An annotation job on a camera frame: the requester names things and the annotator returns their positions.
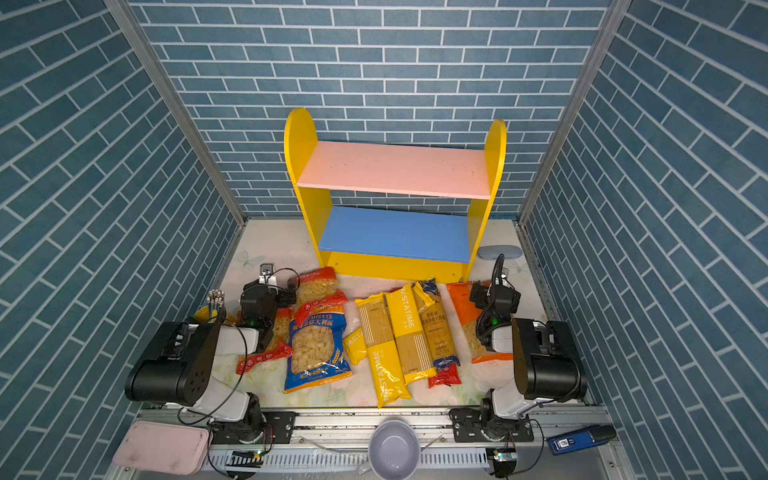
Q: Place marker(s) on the red macaroni bag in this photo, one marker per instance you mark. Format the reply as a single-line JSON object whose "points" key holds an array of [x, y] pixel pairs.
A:
{"points": [[315, 285], [278, 348]]}

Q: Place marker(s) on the red macaroni bag upper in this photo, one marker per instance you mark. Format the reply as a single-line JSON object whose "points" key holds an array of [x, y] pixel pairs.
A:
{"points": [[315, 285]]}

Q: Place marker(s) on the blue shell pasta bag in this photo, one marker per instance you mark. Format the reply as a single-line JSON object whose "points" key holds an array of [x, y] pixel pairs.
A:
{"points": [[316, 340]]}

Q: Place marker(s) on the red macaroni bag lower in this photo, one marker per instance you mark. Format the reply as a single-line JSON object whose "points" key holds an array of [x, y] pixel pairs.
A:
{"points": [[278, 348]]}

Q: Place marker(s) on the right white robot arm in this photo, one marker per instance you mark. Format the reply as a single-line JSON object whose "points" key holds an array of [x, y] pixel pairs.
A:
{"points": [[546, 364]]}

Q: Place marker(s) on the pink tray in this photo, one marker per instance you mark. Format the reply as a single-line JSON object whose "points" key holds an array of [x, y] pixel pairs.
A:
{"points": [[163, 448]]}

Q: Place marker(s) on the orange pasta bag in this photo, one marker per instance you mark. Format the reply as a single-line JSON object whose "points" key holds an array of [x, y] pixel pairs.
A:
{"points": [[468, 314]]}

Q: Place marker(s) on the grey bowl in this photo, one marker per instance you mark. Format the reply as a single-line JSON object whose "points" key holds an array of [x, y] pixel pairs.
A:
{"points": [[393, 452]]}

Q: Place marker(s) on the red spaghetti bag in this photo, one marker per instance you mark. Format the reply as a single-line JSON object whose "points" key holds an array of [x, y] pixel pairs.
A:
{"points": [[448, 376]]}

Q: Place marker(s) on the yellow shelf unit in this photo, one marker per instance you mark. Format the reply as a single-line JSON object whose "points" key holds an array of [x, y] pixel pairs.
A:
{"points": [[391, 244]]}

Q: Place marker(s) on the grey oval case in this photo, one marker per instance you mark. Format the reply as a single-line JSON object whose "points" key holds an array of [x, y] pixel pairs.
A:
{"points": [[492, 252]]}

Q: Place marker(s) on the blue handheld device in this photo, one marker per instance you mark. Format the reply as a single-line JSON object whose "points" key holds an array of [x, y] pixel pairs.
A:
{"points": [[581, 439]]}

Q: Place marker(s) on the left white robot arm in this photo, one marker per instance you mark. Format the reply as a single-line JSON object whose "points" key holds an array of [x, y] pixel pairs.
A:
{"points": [[177, 365]]}

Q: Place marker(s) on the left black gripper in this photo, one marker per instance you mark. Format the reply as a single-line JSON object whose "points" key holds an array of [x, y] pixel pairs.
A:
{"points": [[258, 301]]}

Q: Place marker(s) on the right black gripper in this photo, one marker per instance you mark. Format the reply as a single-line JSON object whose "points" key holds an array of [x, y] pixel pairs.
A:
{"points": [[501, 300]]}

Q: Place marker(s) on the yellow spaghetti bag long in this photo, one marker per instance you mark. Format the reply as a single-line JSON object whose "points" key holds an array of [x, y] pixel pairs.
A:
{"points": [[382, 351]]}

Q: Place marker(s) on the blue-top Moli pasta bag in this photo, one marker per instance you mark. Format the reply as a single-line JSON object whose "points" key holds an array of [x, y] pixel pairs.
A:
{"points": [[435, 325]]}

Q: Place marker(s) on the yellow pen cup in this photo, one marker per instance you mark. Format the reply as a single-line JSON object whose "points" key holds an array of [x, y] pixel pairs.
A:
{"points": [[207, 309]]}

